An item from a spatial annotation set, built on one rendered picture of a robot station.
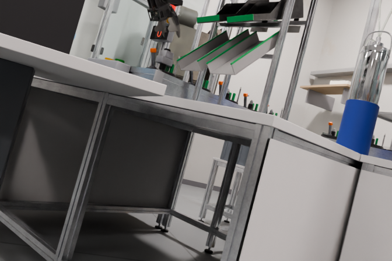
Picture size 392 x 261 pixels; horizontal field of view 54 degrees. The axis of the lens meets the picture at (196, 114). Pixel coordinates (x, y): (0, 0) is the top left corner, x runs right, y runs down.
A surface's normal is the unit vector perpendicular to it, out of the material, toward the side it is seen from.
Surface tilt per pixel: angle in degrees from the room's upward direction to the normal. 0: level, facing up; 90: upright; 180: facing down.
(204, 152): 90
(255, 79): 90
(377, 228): 90
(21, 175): 90
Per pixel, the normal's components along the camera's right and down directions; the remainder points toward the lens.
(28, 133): 0.74, 0.16
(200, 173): 0.36, 0.04
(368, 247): -0.62, -0.22
